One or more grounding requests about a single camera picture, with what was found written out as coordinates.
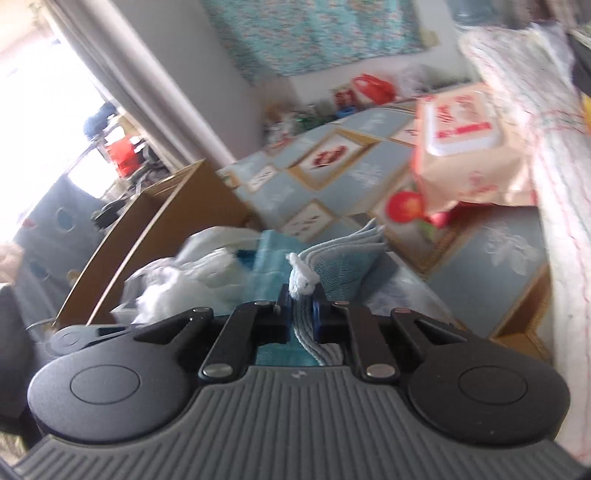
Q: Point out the teal floral wall cloth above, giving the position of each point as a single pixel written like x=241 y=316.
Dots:
x=314 y=37

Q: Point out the pomegranate print tablecloth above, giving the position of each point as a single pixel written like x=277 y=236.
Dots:
x=480 y=277

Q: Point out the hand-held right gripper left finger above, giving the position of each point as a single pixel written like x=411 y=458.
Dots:
x=287 y=309

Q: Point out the white towel with coloured stitching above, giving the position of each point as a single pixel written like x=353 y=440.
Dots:
x=568 y=207

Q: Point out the red basket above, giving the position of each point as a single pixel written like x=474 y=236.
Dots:
x=121 y=154

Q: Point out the red cup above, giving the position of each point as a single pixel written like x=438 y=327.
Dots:
x=344 y=98

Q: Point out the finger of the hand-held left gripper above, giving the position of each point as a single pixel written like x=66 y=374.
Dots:
x=111 y=333

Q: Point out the brown cardboard box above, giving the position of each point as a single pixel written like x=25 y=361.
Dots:
x=138 y=240

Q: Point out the dark blue cloth with circles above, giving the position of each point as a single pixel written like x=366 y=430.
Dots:
x=51 y=240

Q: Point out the large translucent plastic bag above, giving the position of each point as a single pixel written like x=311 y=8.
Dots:
x=194 y=272

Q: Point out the red plastic bag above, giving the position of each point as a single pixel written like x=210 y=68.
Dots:
x=374 y=90

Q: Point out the black chair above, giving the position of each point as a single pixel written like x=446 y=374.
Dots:
x=18 y=369

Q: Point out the pink wet wipes pack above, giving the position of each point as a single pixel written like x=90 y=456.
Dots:
x=461 y=152

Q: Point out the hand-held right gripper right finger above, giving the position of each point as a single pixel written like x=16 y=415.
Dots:
x=317 y=318

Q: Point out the small beige wall fixture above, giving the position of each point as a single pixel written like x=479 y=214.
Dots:
x=430 y=39

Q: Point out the plastic bag of groceries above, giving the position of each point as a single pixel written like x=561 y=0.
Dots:
x=295 y=122

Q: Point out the dark blue hanging garment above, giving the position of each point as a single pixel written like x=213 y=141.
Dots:
x=99 y=117

